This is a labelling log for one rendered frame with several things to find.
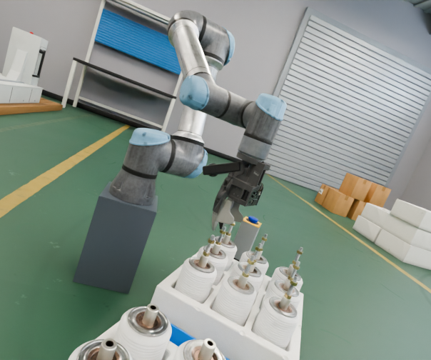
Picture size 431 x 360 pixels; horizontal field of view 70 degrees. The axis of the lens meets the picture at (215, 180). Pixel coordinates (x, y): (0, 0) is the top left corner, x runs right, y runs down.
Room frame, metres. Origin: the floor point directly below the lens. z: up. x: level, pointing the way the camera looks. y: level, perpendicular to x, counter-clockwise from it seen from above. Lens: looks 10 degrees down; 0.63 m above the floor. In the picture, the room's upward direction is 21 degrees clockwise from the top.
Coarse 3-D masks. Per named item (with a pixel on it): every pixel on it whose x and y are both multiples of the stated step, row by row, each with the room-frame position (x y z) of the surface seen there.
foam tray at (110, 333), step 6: (108, 330) 0.53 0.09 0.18; (114, 330) 0.53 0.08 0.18; (102, 336) 0.51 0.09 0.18; (108, 336) 0.51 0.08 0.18; (114, 336) 0.52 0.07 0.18; (168, 342) 0.56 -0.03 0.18; (168, 348) 0.54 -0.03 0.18; (174, 348) 0.55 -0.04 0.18; (168, 354) 0.53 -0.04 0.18; (174, 354) 0.53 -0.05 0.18
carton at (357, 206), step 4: (356, 200) 4.48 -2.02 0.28; (352, 204) 4.52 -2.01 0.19; (356, 204) 4.44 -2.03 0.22; (360, 204) 4.41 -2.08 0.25; (364, 204) 4.43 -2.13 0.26; (352, 208) 4.49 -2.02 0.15; (356, 208) 4.41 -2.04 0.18; (360, 208) 4.42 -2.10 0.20; (348, 212) 4.52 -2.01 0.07; (352, 212) 4.45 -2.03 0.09; (356, 212) 4.41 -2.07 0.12; (360, 212) 4.43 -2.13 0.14; (348, 216) 4.48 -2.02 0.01; (352, 216) 4.41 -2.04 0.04; (356, 216) 4.42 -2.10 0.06
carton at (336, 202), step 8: (328, 192) 4.61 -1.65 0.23; (336, 192) 4.43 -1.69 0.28; (328, 200) 4.53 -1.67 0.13; (336, 200) 4.35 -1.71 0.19; (344, 200) 4.35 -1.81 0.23; (352, 200) 4.38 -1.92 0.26; (328, 208) 4.45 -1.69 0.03; (336, 208) 4.34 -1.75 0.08; (344, 208) 4.36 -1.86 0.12; (344, 216) 4.38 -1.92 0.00
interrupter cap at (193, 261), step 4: (196, 256) 0.82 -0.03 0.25; (192, 260) 0.79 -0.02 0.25; (196, 260) 0.80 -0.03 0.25; (192, 264) 0.76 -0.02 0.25; (196, 264) 0.78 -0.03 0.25; (208, 264) 0.80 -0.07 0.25; (212, 264) 0.81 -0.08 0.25; (196, 268) 0.75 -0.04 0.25; (200, 268) 0.76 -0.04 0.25; (204, 268) 0.78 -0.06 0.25; (208, 268) 0.78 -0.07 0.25; (212, 268) 0.79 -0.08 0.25; (204, 272) 0.75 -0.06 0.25; (208, 272) 0.76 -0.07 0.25; (212, 272) 0.77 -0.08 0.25
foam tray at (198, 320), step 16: (192, 256) 0.97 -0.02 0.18; (176, 272) 0.83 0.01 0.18; (224, 272) 0.95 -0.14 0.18; (160, 288) 0.73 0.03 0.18; (160, 304) 0.73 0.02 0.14; (176, 304) 0.72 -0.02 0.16; (192, 304) 0.71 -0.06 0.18; (208, 304) 0.74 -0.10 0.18; (256, 304) 0.82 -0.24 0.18; (176, 320) 0.71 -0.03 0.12; (192, 320) 0.70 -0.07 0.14; (208, 320) 0.69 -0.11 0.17; (224, 320) 0.70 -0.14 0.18; (208, 336) 0.69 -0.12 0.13; (224, 336) 0.68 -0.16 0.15; (240, 336) 0.67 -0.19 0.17; (256, 336) 0.68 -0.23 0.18; (224, 352) 0.68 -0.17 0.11; (240, 352) 0.67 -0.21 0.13; (256, 352) 0.66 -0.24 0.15; (272, 352) 0.65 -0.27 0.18; (288, 352) 0.67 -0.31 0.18
